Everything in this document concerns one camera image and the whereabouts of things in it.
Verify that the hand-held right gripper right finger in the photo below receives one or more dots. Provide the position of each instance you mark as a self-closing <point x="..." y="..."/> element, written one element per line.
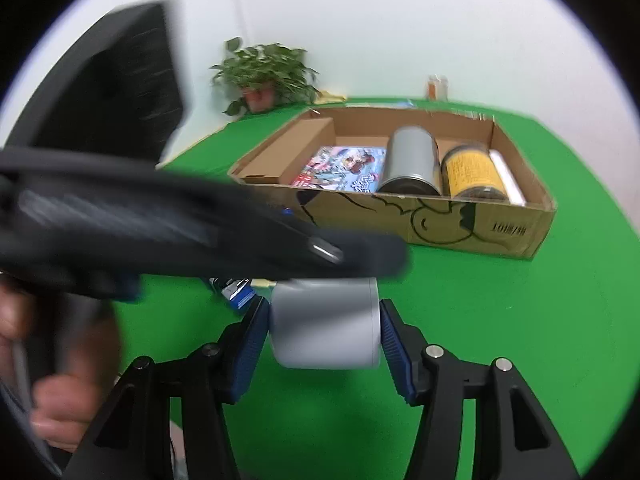
<point x="395" y="355"/>

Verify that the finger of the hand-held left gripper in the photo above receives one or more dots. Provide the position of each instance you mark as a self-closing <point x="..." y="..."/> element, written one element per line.
<point x="200" y="230"/>

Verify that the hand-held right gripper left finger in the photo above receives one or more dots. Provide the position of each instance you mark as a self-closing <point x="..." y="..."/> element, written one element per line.
<point x="250" y="345"/>

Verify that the blue stapler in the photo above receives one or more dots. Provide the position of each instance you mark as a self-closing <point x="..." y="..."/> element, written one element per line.
<point x="237" y="297"/>

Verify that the pastel puzzle cube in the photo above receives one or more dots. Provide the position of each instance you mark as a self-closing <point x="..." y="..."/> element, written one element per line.
<point x="262" y="285"/>

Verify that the cardboard box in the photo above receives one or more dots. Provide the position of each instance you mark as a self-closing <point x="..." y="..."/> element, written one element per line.
<point x="450" y="230"/>

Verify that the colourful board game box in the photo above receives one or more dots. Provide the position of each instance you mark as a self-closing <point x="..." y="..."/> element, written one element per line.
<point x="340" y="165"/>

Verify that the silver metal tin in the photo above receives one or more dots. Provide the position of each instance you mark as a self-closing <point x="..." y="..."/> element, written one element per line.
<point x="407" y="160"/>

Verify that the yellow label clear jar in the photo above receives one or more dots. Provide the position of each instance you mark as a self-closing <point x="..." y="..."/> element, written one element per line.
<point x="470" y="170"/>

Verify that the white plastic tool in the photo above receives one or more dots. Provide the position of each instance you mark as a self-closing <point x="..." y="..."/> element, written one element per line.
<point x="507" y="175"/>

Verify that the person's left hand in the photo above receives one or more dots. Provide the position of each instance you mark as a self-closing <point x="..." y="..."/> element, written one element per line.
<point x="75" y="400"/>

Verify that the potted green plant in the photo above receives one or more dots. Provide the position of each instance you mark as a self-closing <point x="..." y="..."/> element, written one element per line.
<point x="260" y="67"/>

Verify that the yellow cloth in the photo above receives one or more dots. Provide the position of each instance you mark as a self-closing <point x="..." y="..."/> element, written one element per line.
<point x="332" y="96"/>

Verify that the orange label glass jar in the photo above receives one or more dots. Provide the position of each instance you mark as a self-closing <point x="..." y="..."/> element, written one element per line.
<point x="437" y="87"/>

